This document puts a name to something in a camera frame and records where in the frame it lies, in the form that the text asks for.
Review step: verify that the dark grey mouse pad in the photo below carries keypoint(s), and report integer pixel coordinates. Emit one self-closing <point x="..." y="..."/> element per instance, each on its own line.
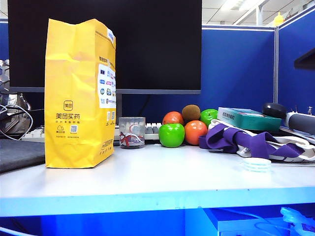
<point x="19" y="153"/>

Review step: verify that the white round lid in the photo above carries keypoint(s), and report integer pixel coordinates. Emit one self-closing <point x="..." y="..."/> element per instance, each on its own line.
<point x="256" y="165"/>

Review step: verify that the white mechanical keyboard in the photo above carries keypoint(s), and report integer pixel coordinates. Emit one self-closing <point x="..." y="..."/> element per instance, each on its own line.
<point x="152" y="131"/>

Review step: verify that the teal medicine box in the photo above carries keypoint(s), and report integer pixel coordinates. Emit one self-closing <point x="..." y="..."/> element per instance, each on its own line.
<point x="246" y="119"/>

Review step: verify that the green apple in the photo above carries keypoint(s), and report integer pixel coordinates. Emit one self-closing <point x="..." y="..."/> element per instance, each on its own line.
<point x="209" y="116"/>
<point x="171" y="134"/>

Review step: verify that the black round device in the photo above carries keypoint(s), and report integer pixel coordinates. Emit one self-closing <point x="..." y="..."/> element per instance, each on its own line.
<point x="273" y="110"/>

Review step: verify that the clear plastic cup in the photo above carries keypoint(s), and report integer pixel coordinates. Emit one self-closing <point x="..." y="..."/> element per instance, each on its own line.
<point x="131" y="132"/>

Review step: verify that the black computer monitor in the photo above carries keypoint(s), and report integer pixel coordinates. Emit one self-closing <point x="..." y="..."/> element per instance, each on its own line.
<point x="157" y="44"/>

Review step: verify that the orange fruit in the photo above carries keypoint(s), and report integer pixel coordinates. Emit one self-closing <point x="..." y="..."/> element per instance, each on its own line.
<point x="196" y="132"/>
<point x="173" y="118"/>

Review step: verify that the yellow paper bag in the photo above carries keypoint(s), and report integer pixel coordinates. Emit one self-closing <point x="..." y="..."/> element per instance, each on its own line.
<point x="73" y="98"/>

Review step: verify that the grey cylindrical device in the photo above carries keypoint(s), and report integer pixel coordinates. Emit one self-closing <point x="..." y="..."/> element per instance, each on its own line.
<point x="300" y="121"/>

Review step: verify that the black shelf edge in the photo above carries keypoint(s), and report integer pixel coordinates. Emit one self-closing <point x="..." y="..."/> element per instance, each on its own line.
<point x="306" y="60"/>

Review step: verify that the brown kiwi fruit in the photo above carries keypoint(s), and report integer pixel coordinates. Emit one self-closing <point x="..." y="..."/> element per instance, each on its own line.
<point x="191" y="112"/>

